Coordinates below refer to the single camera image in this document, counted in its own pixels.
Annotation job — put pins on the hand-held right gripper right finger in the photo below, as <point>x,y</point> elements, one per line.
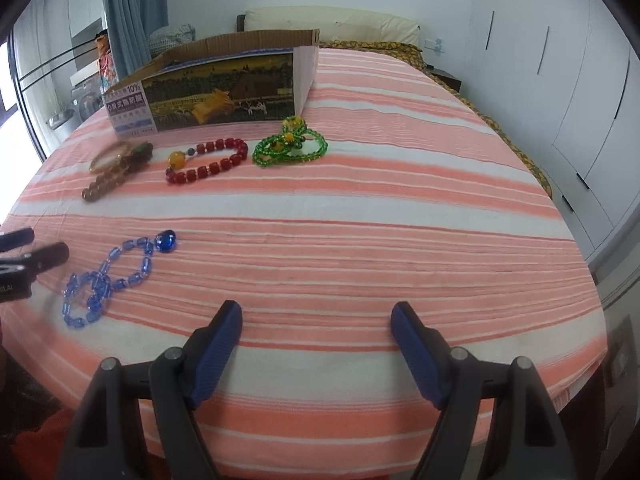
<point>420,360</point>

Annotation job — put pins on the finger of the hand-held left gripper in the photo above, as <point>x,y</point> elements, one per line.
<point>45,257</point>
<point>17,239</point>

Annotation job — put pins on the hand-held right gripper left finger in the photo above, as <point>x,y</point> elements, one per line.
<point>215,355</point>

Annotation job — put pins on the gold bangle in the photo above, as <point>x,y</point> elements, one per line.
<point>95,164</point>

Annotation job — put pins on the printed cardboard box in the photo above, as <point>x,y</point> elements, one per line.
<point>225,90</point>

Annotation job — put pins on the metal basin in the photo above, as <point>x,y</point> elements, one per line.
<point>60,120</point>

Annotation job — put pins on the pink striped cloth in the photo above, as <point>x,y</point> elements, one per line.
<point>350,235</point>

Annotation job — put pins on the washing machine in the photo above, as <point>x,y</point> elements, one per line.
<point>87,97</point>

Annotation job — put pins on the colourful hanging cloth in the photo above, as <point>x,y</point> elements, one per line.
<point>106,57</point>

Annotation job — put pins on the glass sliding door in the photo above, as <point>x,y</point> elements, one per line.
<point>45,35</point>

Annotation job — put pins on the checked fabric pile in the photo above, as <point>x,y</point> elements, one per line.
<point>167,37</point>

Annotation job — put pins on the blue-grey curtain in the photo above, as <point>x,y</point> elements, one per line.
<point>132,15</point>

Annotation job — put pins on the dark wooden nightstand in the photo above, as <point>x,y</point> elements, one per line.
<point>447,79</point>

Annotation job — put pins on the white wardrobe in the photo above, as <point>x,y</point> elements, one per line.
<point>575,85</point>

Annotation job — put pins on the cream headboard cushion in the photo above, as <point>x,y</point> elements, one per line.
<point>340,20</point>

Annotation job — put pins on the wall socket with blue plug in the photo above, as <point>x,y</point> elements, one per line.
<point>434,45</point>

